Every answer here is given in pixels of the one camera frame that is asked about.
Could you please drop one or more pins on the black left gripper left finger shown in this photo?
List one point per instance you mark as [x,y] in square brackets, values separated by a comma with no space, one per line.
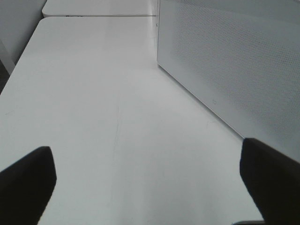
[26,187]

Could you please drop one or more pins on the white microwave door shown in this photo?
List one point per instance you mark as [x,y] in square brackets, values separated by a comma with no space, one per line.
[241,58]

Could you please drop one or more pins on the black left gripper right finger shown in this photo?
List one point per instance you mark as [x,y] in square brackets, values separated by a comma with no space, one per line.
[273,181]

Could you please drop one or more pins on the white microwave oven body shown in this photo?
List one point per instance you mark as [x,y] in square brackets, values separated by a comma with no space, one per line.
[154,9]

